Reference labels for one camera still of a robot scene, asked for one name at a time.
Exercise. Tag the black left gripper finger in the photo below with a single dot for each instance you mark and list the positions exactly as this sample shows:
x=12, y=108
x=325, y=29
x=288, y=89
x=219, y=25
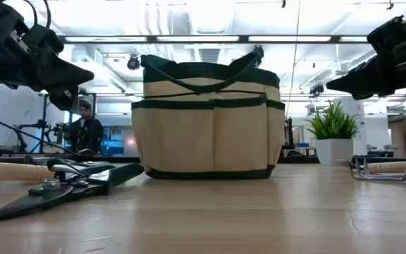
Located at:
x=65, y=100
x=62, y=72

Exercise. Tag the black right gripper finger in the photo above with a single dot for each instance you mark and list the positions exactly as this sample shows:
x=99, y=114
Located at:
x=365, y=96
x=365, y=79

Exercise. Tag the beige gardening bag green trim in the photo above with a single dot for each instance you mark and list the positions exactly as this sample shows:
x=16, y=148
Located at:
x=189, y=141

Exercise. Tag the background black robot arm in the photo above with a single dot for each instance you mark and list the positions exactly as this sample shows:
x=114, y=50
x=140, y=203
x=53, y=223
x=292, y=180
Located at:
x=41, y=124

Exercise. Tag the person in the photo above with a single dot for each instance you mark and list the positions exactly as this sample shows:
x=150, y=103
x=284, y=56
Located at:
x=85, y=134

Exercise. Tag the green plant in white pot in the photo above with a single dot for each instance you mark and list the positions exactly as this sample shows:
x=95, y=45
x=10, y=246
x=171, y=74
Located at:
x=333, y=151

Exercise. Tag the blue storage bins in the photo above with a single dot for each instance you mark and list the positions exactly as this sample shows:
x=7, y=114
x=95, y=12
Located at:
x=113, y=144

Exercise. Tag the black-bladed green pruning shears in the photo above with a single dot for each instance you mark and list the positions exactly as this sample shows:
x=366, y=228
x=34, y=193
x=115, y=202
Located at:
x=19, y=206

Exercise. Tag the black ceiling-mounted camera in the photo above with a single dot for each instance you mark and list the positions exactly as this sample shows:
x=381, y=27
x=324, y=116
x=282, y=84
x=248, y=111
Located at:
x=316, y=90
x=133, y=63

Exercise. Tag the black aluminium table frame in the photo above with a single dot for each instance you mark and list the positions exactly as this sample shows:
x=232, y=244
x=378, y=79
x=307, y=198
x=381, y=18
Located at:
x=294, y=159

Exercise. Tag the black overhead frame beam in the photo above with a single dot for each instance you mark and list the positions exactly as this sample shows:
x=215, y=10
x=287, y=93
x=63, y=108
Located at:
x=243, y=39

